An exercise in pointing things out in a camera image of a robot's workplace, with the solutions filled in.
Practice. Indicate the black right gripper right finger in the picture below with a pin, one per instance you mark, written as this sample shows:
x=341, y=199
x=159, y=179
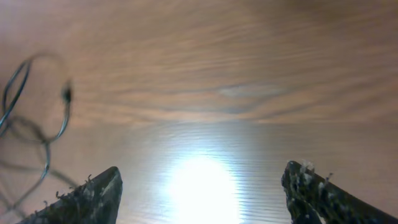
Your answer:
x=311, y=198

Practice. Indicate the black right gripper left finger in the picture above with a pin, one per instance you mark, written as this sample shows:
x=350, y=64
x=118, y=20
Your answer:
x=95, y=202

